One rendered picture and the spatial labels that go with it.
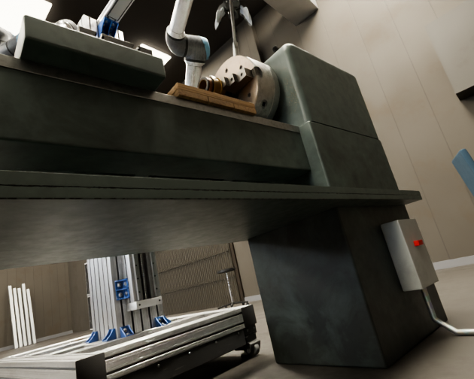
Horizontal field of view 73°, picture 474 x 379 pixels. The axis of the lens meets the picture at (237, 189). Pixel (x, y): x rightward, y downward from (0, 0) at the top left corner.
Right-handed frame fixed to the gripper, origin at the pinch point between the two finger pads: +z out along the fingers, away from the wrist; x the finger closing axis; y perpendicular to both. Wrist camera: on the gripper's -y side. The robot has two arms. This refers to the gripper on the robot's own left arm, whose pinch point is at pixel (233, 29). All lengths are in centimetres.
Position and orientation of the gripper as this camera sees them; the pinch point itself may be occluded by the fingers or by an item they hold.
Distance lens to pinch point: 150.4
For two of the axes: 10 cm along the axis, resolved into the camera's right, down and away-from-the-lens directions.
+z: 0.7, 9.9, -1.1
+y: -0.6, -1.1, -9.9
